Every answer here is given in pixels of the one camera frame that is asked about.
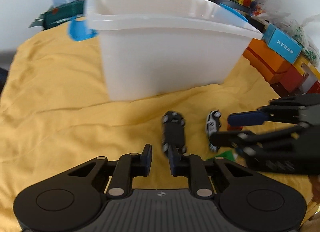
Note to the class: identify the blue card box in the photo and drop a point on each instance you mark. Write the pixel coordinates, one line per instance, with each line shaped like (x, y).
(281, 43)

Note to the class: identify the dark green case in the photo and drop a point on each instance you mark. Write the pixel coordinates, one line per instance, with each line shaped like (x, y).
(59, 15)

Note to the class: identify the black white toy car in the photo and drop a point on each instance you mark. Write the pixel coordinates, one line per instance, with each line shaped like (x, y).
(213, 124)

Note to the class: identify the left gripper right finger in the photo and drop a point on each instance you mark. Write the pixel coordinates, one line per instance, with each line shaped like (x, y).
(192, 167)

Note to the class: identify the red box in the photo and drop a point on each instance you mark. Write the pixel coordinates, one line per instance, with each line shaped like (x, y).
(290, 82)

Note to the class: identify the yellow box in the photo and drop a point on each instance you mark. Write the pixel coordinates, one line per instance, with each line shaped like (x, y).
(310, 75)

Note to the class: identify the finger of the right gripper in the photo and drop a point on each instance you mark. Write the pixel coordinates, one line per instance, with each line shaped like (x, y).
(252, 118)
(240, 139)

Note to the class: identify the white plastic bin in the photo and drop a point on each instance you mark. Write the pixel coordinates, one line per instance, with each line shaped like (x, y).
(150, 47)

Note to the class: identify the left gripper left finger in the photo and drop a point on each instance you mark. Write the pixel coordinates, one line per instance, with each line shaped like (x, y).
(127, 168)

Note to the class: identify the orange box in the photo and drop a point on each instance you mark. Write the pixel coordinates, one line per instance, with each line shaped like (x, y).
(270, 64)

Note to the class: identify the green open block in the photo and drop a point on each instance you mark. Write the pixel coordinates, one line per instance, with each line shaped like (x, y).
(230, 155)

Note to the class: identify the red long building block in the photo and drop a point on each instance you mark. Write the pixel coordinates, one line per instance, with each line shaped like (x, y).
(234, 128)

